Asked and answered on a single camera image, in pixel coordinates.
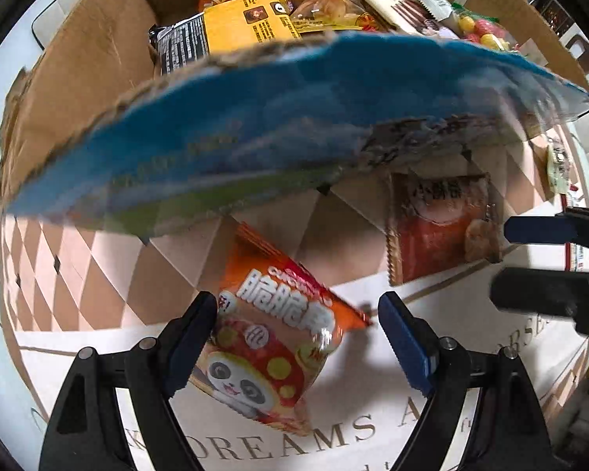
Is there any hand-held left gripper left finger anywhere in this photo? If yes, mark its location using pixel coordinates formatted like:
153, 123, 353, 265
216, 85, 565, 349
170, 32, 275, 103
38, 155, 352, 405
38, 291, 220, 471

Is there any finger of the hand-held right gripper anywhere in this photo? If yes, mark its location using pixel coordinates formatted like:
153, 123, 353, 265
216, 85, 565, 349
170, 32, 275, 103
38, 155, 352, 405
503, 206, 589, 256
490, 267, 589, 349

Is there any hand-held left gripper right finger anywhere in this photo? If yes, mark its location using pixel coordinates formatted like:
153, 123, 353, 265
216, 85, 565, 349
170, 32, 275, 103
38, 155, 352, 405
377, 292, 553, 471

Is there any orange panda snack packet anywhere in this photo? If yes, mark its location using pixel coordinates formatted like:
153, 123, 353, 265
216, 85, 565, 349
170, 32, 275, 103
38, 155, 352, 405
189, 221, 375, 438

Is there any dark red snack packet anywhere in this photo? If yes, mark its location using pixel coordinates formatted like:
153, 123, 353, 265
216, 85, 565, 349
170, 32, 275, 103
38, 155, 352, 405
385, 169, 504, 288

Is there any green candy packet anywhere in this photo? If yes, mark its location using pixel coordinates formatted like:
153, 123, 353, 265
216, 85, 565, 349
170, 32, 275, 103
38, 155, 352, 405
442, 5, 517, 56

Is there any cardboard box blue print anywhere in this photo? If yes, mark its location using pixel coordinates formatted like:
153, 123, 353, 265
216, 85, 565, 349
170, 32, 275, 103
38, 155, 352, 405
0, 0, 589, 236

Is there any white chocolate stick packet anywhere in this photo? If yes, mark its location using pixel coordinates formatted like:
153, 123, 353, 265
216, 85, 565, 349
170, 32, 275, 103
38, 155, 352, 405
346, 0, 455, 38

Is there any yellow black snack packet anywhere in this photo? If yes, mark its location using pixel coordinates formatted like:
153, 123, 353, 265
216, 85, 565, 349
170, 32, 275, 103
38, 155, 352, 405
150, 0, 306, 77

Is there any long red white packet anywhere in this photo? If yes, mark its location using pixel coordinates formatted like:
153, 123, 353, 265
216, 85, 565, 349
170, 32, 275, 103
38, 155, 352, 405
567, 243, 589, 274

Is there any small white green packet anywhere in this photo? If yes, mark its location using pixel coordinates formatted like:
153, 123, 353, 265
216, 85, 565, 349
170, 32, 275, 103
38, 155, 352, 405
545, 142, 573, 198

